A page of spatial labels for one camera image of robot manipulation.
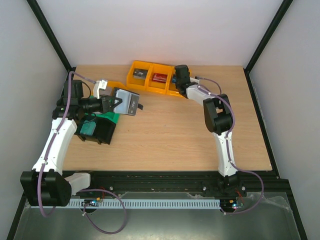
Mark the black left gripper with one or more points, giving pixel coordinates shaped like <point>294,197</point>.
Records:
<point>106,104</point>

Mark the black leather card holder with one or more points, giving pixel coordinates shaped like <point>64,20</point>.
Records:
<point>130,102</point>

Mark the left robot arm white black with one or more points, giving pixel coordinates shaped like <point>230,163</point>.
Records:
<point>44,185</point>

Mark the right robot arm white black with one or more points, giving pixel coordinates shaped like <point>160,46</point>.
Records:
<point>219,120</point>

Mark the yellow bin with grey cards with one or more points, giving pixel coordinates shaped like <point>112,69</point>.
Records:
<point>137,84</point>

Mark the grey VIP card stack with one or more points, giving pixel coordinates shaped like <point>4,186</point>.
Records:
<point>139,73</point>

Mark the teal VIP card stack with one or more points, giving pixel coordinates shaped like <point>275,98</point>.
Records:
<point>88,128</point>

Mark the yellow bin with red cards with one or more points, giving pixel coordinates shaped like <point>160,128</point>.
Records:
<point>158,87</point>

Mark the red VIP card stack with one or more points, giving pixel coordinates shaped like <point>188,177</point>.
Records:
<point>159,78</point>

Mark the yellow bin with blue cards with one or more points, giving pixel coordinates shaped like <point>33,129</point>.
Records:
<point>171,89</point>

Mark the green plastic bin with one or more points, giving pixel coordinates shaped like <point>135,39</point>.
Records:
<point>111,116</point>

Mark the yellow bin near green bin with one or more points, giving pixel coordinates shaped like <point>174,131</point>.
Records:
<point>115,84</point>

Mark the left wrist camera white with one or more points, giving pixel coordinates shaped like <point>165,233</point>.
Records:
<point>100,88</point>

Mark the black frame post left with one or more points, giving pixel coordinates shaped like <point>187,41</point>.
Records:
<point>42,20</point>

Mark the black frame post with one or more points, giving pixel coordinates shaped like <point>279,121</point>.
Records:
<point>42,20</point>
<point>276,20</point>

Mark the white slotted cable duct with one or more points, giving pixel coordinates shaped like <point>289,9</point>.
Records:
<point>210,204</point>

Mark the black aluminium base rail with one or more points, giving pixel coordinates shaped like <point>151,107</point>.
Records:
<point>204,183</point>

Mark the black frame post right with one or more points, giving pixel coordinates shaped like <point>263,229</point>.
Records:
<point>276,20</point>

